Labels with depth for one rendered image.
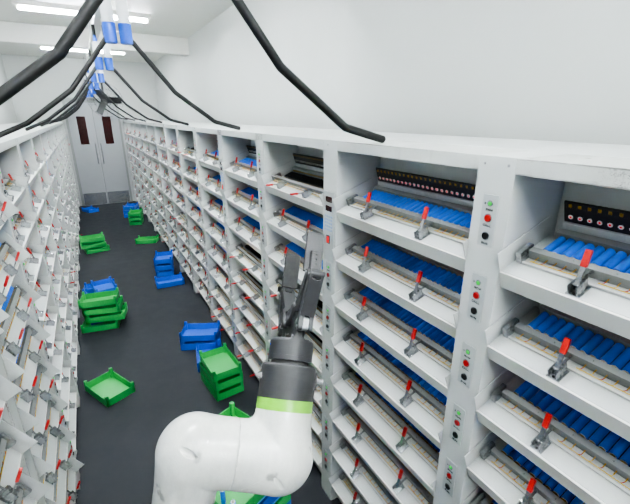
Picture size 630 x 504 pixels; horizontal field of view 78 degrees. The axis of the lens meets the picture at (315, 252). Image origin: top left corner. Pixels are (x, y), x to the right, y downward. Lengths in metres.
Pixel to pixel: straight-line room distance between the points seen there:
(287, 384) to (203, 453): 0.15
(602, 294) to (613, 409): 0.22
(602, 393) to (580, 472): 0.20
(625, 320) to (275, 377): 0.63
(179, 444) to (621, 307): 0.79
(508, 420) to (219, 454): 0.77
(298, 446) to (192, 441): 0.15
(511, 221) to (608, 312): 0.26
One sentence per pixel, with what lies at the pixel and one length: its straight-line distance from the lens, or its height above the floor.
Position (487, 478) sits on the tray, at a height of 0.91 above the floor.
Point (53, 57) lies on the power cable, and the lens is 1.04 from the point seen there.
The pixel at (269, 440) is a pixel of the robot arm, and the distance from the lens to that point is 0.65.
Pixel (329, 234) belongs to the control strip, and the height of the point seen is 1.39.
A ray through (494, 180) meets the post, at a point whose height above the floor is 1.70.
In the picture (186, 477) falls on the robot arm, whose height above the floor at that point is 1.37.
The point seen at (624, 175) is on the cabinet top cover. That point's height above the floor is 1.74.
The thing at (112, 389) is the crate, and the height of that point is 0.00.
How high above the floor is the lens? 1.83
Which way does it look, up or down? 19 degrees down
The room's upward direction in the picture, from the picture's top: straight up
